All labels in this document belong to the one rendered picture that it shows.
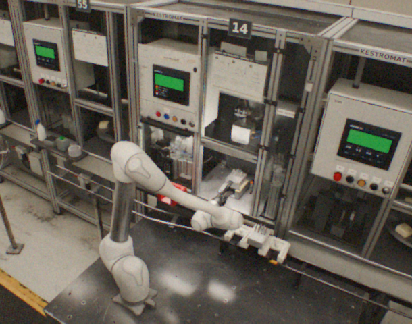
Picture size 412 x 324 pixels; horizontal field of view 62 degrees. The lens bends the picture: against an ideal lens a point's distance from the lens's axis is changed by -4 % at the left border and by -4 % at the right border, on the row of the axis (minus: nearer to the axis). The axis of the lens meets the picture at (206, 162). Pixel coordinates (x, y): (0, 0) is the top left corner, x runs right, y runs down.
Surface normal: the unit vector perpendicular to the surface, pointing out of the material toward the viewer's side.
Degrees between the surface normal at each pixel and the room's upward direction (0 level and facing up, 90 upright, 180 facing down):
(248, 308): 0
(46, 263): 0
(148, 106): 90
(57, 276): 0
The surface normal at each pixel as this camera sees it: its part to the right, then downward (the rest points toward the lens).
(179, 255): 0.06, -0.84
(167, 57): -0.48, 0.45
